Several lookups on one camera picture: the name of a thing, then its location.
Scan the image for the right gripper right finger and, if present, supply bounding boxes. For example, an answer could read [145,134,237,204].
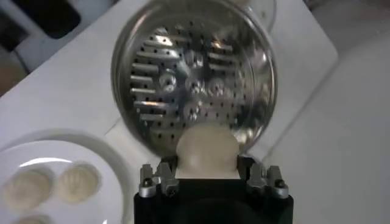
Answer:
[236,154,289,199]

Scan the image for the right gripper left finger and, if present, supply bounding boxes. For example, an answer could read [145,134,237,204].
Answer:
[138,155,180,198]

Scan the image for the white steamed baozi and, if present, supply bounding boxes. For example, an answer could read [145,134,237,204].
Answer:
[56,164,101,204]
[2,169,54,211]
[13,214,51,224]
[175,123,241,180]

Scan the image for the glass lid with white handle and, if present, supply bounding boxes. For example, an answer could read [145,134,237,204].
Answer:
[243,0,277,33]

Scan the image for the steel steamer basket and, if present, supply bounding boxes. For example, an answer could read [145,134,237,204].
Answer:
[110,0,278,158]

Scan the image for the white round plate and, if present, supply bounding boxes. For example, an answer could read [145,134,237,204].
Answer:
[0,138,126,224]

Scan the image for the grey robot torso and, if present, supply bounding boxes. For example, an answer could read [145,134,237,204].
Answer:
[0,0,118,74]

